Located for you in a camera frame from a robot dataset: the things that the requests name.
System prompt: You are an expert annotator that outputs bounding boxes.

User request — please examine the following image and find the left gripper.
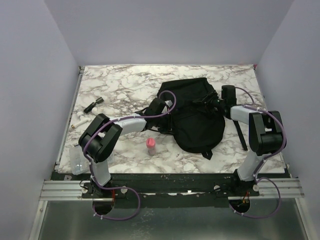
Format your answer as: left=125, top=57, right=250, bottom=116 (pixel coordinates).
left=154, top=112, right=179, bottom=136

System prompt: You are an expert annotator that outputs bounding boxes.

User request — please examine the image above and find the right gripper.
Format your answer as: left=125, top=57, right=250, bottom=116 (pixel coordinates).
left=194, top=90, right=226, bottom=117

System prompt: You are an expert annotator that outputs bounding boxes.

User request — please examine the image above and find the black backpack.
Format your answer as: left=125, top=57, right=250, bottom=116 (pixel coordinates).
left=157, top=77, right=227, bottom=160

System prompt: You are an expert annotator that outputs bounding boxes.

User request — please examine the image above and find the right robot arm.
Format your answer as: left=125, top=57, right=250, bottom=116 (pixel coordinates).
left=192, top=85, right=287, bottom=196

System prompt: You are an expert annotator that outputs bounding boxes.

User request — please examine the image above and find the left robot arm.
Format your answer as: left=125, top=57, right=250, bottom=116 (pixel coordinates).
left=78, top=96, right=177, bottom=198

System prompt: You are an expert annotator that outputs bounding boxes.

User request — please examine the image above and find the pink lidded bottle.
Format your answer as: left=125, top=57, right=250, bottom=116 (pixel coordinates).
left=145, top=137, right=156, bottom=156

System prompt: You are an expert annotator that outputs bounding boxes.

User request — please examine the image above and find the black cylinder tool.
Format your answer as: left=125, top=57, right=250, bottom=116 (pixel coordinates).
left=83, top=97, right=104, bottom=114

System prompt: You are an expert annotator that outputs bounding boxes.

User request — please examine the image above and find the white pipe fitting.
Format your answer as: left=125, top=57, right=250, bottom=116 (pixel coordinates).
left=69, top=107, right=103, bottom=131

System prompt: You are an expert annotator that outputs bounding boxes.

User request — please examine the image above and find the clear plastic box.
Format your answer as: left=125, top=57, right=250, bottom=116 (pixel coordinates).
left=68, top=143, right=115, bottom=176

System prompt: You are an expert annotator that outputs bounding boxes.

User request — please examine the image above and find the black mounting rail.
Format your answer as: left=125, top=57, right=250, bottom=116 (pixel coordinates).
left=49, top=171, right=292, bottom=210

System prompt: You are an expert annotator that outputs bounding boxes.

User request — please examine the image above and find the aluminium frame rail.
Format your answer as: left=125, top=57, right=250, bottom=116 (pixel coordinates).
left=39, top=180, right=93, bottom=202

